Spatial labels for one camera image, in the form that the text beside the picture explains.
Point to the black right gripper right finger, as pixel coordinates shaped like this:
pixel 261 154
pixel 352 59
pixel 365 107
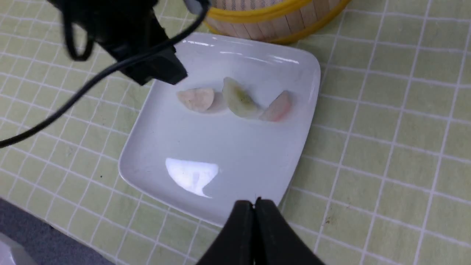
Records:
pixel 276 243

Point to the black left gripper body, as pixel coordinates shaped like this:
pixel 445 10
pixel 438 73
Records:
pixel 123 28

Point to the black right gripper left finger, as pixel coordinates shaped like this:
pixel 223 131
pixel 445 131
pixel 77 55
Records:
pixel 233 245

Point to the white dumpling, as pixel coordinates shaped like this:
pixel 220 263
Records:
pixel 197 99

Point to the white square plate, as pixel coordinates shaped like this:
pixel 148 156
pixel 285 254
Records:
pixel 201 163

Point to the pink dumpling on plate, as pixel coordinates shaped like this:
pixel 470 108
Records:
pixel 278 108

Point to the green dumpling on plate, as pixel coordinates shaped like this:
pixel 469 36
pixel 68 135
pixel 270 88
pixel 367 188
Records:
pixel 239 101

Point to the green checkered tablecloth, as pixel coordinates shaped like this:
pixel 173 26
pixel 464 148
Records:
pixel 384 177

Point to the yellow-rimmed bamboo steamer basket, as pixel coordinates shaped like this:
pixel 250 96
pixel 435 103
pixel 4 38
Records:
pixel 272 21

